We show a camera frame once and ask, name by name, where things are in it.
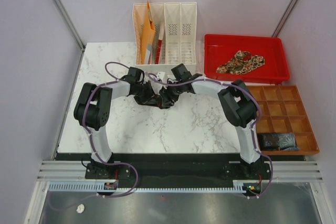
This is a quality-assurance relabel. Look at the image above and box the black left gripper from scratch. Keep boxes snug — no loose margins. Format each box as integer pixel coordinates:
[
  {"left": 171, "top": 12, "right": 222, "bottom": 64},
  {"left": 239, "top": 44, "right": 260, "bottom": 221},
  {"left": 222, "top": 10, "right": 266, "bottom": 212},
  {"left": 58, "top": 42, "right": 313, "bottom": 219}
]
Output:
[{"left": 133, "top": 81, "right": 160, "bottom": 105}]

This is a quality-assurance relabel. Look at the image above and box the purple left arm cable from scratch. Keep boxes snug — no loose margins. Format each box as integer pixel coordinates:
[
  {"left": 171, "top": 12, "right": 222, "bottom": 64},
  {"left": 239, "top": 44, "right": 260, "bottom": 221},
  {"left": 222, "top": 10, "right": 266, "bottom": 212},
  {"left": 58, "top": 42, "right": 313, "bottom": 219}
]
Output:
[{"left": 82, "top": 61, "right": 132, "bottom": 168}]

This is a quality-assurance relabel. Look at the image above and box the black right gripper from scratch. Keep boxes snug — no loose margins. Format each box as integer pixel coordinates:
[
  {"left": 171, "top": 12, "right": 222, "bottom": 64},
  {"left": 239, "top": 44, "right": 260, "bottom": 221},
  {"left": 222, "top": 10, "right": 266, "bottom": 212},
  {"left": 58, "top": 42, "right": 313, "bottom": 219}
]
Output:
[{"left": 160, "top": 79, "right": 184, "bottom": 107}]

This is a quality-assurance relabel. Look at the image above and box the orange envelope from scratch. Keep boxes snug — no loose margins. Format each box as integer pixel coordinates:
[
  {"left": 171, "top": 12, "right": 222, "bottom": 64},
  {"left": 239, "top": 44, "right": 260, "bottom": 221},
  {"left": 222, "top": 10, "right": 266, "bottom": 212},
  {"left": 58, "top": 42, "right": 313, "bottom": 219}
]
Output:
[{"left": 141, "top": 1, "right": 155, "bottom": 65}]

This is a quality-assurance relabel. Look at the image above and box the dark rolled tie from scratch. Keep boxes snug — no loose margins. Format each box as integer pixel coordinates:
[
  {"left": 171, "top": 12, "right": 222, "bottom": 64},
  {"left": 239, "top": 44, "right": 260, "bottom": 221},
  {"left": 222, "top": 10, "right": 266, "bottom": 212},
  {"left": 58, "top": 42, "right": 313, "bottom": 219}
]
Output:
[{"left": 257, "top": 133, "right": 280, "bottom": 151}]

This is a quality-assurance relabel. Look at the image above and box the dark red patterned tie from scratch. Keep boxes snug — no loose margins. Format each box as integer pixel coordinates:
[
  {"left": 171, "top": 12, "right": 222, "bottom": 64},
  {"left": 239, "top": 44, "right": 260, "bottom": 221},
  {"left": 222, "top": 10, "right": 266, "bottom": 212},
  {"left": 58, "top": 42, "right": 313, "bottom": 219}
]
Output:
[{"left": 134, "top": 90, "right": 175, "bottom": 109}]

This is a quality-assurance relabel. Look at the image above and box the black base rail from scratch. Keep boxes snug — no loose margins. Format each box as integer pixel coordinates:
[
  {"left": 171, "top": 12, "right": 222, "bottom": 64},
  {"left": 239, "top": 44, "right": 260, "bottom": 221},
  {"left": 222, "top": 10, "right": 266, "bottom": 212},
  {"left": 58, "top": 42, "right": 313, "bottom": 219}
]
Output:
[{"left": 85, "top": 153, "right": 271, "bottom": 187}]

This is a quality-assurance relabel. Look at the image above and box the red white booklet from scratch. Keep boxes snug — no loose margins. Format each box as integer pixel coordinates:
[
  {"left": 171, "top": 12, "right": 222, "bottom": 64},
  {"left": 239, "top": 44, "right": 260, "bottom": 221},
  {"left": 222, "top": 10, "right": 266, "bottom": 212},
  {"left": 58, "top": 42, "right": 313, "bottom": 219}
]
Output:
[{"left": 154, "top": 22, "right": 165, "bottom": 65}]

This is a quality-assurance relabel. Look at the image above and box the crumpled white paper ball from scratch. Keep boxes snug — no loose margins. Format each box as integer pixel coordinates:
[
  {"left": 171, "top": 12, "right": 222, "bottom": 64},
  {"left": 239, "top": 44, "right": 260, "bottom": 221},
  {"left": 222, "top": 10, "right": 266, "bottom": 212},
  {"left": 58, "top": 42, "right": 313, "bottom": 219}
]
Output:
[{"left": 76, "top": 204, "right": 85, "bottom": 214}]

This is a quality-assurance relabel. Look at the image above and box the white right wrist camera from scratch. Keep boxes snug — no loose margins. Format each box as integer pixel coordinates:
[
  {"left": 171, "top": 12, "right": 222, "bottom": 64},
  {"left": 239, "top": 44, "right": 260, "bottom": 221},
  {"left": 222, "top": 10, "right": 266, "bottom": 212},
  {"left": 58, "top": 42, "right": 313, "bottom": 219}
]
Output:
[{"left": 156, "top": 71, "right": 167, "bottom": 82}]

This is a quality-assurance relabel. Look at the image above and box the grey folder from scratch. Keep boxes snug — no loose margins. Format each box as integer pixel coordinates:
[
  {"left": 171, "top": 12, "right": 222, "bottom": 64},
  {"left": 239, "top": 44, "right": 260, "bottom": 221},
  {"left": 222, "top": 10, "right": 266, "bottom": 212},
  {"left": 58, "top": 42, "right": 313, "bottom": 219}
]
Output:
[{"left": 144, "top": 44, "right": 152, "bottom": 65}]

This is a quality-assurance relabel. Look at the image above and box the white cable duct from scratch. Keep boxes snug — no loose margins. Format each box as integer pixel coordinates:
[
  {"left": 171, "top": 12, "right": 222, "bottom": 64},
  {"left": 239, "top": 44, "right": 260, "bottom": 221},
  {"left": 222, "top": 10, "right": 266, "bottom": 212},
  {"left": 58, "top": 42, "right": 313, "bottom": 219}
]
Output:
[{"left": 48, "top": 180, "right": 254, "bottom": 193}]

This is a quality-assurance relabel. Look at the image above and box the red plastic bin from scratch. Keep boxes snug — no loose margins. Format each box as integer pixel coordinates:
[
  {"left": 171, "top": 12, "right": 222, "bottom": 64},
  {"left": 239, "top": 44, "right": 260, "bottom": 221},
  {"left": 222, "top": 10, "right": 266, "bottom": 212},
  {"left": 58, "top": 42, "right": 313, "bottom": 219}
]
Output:
[{"left": 204, "top": 34, "right": 290, "bottom": 84}]

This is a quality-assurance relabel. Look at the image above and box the floral cream patterned tie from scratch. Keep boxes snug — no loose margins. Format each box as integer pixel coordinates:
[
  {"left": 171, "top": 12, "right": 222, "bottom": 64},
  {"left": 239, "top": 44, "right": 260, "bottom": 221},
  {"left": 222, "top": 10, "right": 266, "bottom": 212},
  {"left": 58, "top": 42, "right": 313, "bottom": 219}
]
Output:
[{"left": 216, "top": 50, "right": 265, "bottom": 74}]

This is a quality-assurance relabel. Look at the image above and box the brown compartment tray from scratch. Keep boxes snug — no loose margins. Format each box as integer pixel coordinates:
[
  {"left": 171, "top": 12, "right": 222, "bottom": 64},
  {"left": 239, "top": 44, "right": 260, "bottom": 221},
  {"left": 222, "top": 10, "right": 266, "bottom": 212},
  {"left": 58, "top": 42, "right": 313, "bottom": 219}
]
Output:
[{"left": 248, "top": 86, "right": 320, "bottom": 156}]

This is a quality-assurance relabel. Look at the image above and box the blue-grey rolled tie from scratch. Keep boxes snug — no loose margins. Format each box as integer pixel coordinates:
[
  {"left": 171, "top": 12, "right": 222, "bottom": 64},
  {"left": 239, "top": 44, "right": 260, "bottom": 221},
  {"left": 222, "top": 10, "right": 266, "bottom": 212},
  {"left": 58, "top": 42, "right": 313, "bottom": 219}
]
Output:
[{"left": 278, "top": 133, "right": 299, "bottom": 151}]

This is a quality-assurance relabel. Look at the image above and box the white file organizer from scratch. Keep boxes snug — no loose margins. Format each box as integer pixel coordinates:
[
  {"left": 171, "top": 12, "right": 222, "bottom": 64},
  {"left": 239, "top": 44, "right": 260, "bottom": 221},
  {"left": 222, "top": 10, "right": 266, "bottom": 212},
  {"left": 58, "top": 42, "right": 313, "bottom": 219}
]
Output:
[{"left": 132, "top": 2, "right": 197, "bottom": 73}]

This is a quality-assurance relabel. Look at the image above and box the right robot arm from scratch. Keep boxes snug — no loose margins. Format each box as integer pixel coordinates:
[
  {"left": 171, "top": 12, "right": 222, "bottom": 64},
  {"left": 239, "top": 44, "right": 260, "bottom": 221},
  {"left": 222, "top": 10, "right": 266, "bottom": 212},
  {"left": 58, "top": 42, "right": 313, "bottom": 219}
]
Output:
[{"left": 159, "top": 64, "right": 260, "bottom": 179}]

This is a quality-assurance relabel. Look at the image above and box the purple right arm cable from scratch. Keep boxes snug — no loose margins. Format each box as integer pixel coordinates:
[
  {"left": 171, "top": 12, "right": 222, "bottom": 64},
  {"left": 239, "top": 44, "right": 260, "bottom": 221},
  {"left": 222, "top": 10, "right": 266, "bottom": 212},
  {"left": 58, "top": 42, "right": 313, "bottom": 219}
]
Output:
[{"left": 147, "top": 72, "right": 275, "bottom": 196}]

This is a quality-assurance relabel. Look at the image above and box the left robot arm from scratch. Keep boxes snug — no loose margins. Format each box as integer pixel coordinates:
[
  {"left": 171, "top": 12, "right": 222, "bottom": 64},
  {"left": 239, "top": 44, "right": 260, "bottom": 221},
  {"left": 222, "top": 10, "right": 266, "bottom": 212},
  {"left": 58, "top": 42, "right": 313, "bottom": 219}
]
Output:
[{"left": 74, "top": 67, "right": 162, "bottom": 178}]

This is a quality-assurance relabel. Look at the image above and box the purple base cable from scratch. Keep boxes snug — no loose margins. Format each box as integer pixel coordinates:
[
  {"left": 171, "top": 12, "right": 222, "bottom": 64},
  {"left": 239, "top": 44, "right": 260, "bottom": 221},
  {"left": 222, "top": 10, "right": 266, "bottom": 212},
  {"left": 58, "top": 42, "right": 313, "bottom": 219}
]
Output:
[{"left": 47, "top": 165, "right": 140, "bottom": 212}]

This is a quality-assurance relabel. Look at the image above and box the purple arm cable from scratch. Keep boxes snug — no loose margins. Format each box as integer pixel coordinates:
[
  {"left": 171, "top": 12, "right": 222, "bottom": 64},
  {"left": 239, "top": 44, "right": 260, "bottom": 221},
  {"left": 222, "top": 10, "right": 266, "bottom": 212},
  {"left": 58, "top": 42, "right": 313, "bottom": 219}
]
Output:
[
  {"left": 147, "top": 72, "right": 275, "bottom": 196},
  {"left": 82, "top": 61, "right": 132, "bottom": 168}
]

